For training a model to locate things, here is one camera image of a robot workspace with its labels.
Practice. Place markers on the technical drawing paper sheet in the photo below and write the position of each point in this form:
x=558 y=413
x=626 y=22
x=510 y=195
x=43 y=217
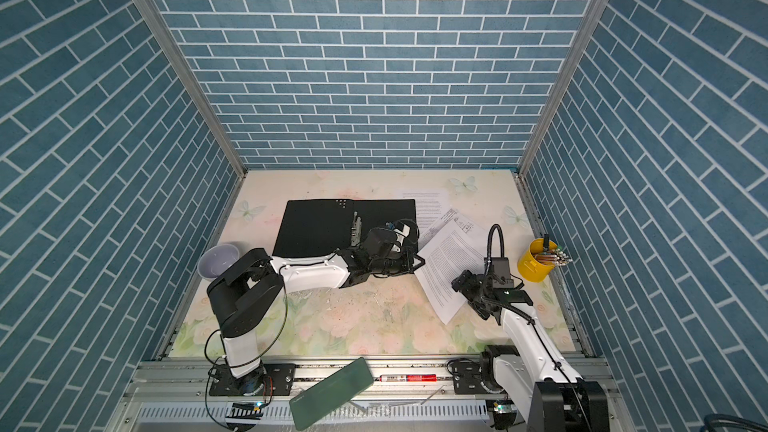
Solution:
x=476 y=235

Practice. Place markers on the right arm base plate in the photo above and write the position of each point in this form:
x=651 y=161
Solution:
x=468 y=379

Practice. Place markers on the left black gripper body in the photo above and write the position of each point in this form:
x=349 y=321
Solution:
x=394 y=262

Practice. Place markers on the metal folder clip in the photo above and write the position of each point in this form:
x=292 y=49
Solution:
x=356 y=230

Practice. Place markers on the left aluminium frame post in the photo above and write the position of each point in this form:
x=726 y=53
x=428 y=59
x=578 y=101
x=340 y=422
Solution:
x=170 y=48

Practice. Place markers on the yellow pen cup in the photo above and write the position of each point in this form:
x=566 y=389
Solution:
x=530 y=267

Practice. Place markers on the grey ceramic mug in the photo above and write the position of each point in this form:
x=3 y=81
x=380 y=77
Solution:
x=215 y=261

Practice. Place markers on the green board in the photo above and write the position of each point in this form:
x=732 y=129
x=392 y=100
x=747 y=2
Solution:
x=328 y=395

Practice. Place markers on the red marker pen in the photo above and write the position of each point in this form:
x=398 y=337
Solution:
x=407 y=378

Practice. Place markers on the text printed paper sheet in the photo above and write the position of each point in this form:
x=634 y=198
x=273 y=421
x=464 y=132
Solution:
x=447 y=255

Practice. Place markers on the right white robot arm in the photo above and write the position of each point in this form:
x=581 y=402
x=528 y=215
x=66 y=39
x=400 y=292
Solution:
x=549 y=394

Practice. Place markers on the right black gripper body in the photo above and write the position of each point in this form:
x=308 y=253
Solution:
x=476 y=290

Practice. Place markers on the aluminium corner frame post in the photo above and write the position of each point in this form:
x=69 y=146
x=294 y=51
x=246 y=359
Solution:
x=587 y=27

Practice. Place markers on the orange black file folder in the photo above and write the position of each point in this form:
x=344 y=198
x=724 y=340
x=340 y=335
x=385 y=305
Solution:
x=317 y=227

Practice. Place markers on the aluminium front rail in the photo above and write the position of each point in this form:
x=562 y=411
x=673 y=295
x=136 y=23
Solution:
x=376 y=378

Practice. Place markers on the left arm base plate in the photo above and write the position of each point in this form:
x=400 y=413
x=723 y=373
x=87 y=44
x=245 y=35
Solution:
x=267 y=380

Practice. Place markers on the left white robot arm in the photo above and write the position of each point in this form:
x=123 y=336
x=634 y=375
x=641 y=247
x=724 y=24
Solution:
x=244 y=293

